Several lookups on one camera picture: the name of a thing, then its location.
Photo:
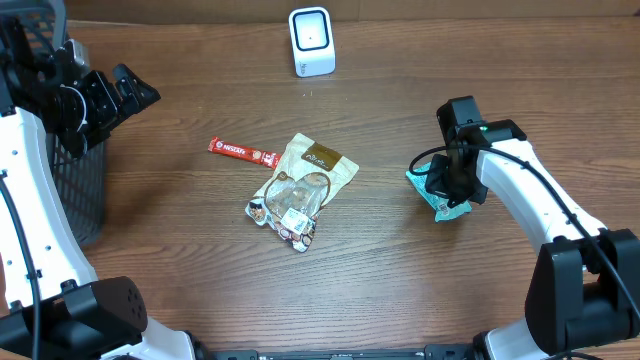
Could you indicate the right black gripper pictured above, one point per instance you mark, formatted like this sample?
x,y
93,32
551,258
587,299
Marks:
x,y
451,185

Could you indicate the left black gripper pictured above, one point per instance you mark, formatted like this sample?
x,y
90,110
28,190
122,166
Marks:
x,y
105,100

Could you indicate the green wet wipes pack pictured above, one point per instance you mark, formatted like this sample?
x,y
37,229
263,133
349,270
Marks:
x,y
442,211

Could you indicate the red Nescafe stick sachet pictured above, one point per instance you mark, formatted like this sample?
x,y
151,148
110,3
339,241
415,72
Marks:
x,y
261,157

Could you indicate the brown cookie bag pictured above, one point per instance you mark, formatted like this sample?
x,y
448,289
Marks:
x,y
308,176

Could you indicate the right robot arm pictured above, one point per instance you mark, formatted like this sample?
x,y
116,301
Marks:
x,y
584,290

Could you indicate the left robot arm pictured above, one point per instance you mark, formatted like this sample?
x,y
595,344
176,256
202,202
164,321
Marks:
x,y
58,307

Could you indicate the white barcode scanner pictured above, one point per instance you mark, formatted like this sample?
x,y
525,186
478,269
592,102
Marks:
x,y
312,42

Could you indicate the grey plastic mesh basket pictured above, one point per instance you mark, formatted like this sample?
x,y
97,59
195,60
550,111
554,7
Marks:
x,y
80,184

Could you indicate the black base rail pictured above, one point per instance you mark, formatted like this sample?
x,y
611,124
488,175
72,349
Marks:
x,y
350,355

